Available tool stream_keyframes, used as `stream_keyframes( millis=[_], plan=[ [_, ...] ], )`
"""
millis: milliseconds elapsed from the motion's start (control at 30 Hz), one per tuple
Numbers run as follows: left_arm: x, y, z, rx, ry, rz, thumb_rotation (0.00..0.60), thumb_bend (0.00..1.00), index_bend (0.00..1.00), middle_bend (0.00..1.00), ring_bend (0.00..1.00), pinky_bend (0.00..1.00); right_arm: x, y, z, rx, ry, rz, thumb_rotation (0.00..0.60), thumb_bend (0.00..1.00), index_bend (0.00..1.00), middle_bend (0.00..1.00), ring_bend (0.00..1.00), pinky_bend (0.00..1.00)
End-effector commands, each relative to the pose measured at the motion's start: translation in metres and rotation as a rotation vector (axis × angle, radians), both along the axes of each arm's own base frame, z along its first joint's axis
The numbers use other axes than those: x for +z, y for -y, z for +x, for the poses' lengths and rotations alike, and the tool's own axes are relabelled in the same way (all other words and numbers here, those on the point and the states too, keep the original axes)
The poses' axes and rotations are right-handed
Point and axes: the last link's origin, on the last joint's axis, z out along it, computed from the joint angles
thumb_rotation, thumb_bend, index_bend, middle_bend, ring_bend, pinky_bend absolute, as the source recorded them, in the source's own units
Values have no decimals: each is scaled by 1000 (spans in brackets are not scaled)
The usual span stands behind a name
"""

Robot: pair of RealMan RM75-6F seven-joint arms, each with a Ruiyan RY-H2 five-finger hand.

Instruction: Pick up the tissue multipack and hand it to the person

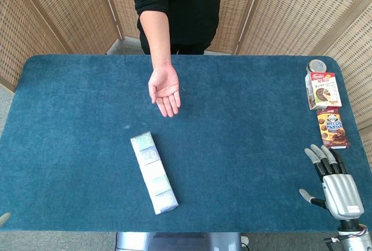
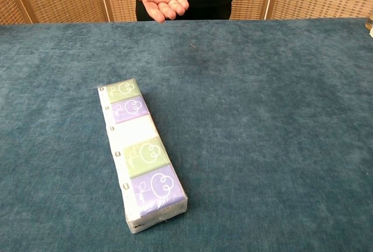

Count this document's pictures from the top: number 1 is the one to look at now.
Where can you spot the wicker folding screen panel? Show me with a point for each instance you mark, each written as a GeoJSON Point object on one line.
{"type": "Point", "coordinates": [360, 59]}
{"type": "Point", "coordinates": [290, 10]}
{"type": "Point", "coordinates": [122, 10]}
{"type": "Point", "coordinates": [232, 10]}
{"type": "Point", "coordinates": [17, 30]}
{"type": "Point", "coordinates": [72, 7]}

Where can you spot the person's bare hand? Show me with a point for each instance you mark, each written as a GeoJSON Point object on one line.
{"type": "Point", "coordinates": [164, 88]}

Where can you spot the red wafer snack box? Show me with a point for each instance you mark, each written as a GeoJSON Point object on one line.
{"type": "Point", "coordinates": [324, 91]}

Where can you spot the brown Hello Panda box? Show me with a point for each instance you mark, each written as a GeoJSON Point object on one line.
{"type": "Point", "coordinates": [332, 129]}

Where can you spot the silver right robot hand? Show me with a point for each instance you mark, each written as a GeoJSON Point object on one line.
{"type": "Point", "coordinates": [341, 193]}

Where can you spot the pastel tissue multipack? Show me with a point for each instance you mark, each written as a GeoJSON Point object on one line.
{"type": "Point", "coordinates": [154, 172]}

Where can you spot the blue table cloth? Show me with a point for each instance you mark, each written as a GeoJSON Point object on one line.
{"type": "Point", "coordinates": [87, 146]}

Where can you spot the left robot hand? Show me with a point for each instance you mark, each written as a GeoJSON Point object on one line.
{"type": "Point", "coordinates": [4, 217]}

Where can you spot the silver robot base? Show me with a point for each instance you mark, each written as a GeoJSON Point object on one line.
{"type": "Point", "coordinates": [174, 242]}

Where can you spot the person's black clothed torso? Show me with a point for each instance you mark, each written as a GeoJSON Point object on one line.
{"type": "Point", "coordinates": [191, 7]}

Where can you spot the person's bare forearm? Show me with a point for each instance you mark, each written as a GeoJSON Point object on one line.
{"type": "Point", "coordinates": [155, 39]}

